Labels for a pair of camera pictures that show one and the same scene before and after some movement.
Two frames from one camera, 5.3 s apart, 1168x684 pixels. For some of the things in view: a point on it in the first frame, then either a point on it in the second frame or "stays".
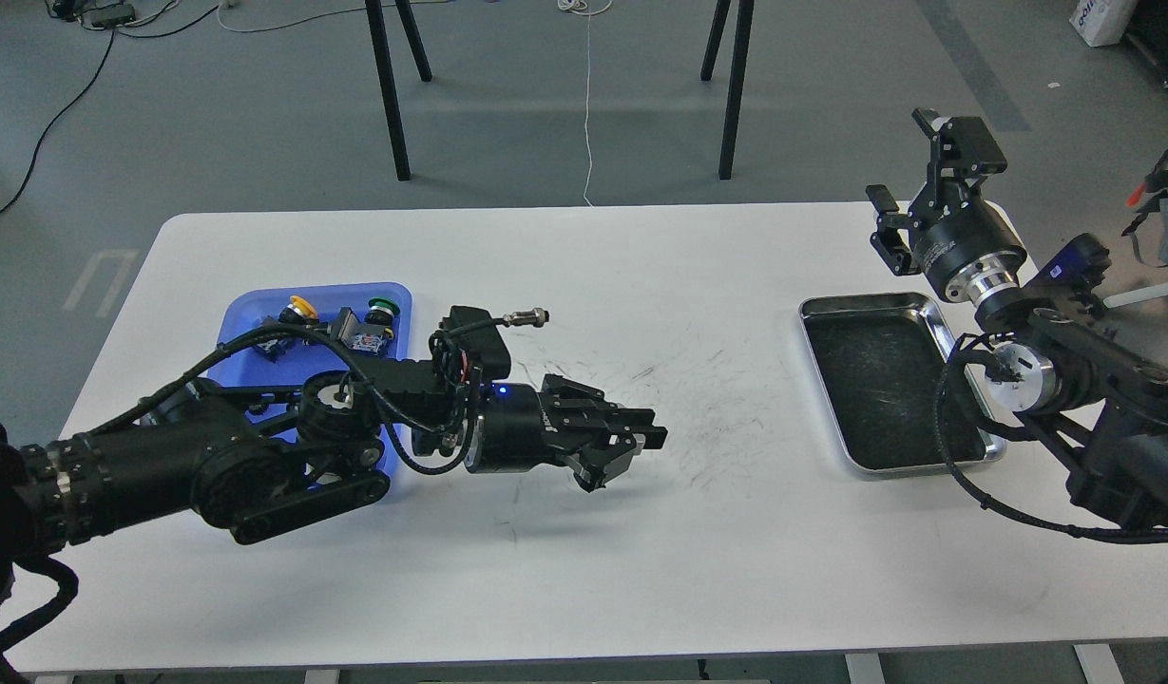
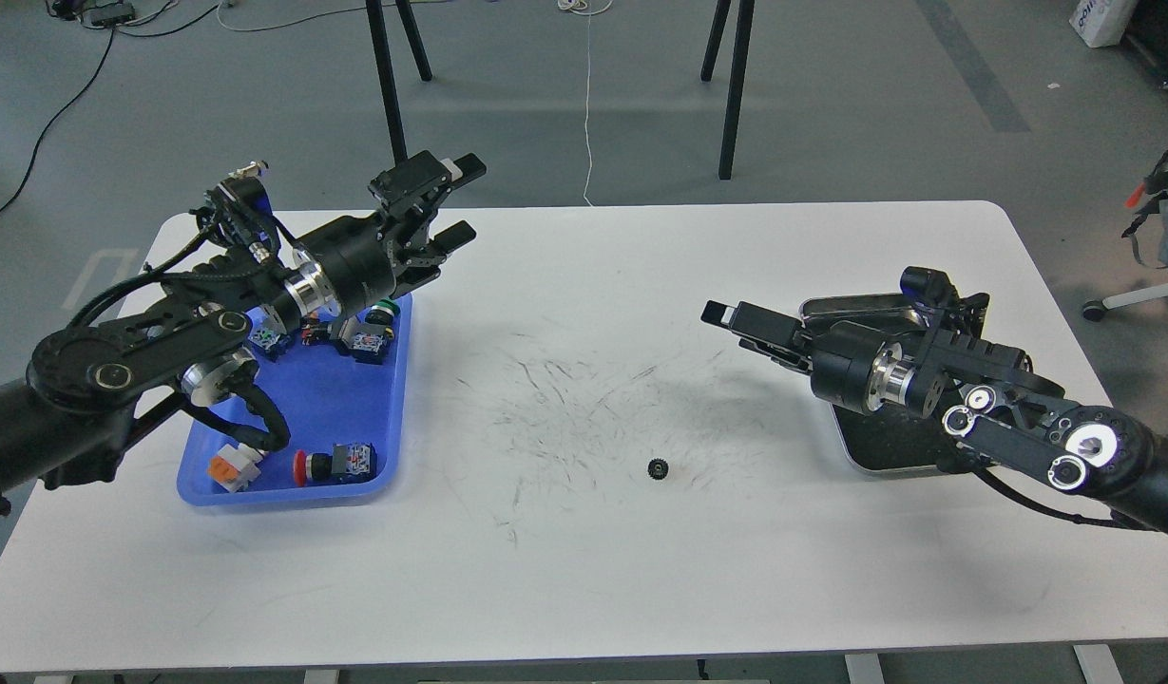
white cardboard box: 1101,23 stays
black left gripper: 520,427 -> 358,263
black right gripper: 967,253 -> 862,349
